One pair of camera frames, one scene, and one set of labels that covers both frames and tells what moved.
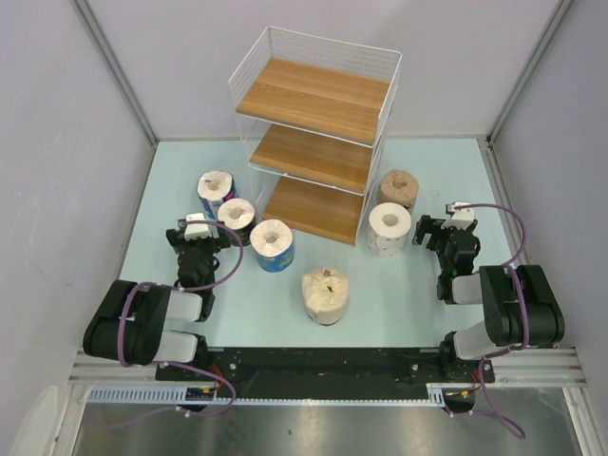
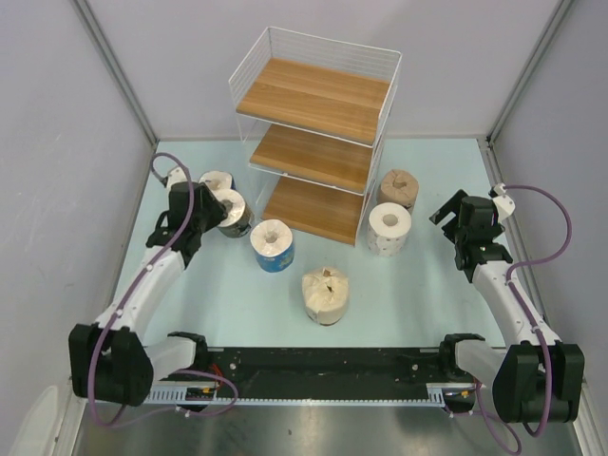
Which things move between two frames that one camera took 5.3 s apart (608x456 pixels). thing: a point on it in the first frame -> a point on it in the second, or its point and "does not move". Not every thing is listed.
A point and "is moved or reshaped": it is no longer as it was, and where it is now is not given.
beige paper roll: (326, 294) does not move
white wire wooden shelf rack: (313, 114) does not move
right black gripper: (426, 224) -> (452, 205)
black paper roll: (238, 214) is moved or reshaped
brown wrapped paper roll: (398, 186) does not move
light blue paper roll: (272, 242) does not move
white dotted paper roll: (389, 225) does not move
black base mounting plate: (331, 369) does not move
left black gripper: (179, 241) -> (216, 208)
